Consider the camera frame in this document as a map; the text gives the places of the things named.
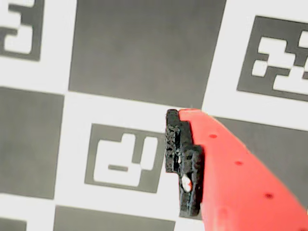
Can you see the black white marker mat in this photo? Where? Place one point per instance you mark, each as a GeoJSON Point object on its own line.
{"type": "Point", "coordinates": [144, 60]}

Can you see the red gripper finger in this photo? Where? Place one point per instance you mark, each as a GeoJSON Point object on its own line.
{"type": "Point", "coordinates": [231, 173]}

